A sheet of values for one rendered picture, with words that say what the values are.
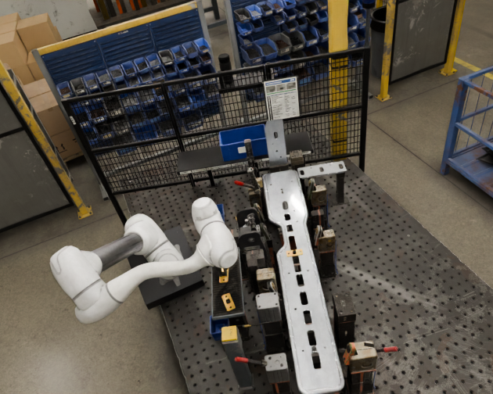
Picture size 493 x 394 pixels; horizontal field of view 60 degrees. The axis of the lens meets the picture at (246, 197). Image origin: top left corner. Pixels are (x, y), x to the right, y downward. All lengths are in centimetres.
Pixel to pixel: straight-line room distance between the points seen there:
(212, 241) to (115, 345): 201
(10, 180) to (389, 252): 316
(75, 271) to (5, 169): 247
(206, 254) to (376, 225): 147
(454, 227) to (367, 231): 122
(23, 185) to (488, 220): 394
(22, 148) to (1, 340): 154
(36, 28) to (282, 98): 426
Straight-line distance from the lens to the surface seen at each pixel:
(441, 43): 556
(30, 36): 648
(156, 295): 253
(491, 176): 409
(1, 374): 375
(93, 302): 181
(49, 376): 353
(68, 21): 867
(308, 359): 192
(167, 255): 226
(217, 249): 151
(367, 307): 240
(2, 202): 438
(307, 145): 284
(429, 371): 229
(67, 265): 182
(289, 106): 285
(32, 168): 418
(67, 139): 505
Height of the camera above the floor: 273
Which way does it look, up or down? 42 degrees down
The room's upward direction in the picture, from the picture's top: 12 degrees counter-clockwise
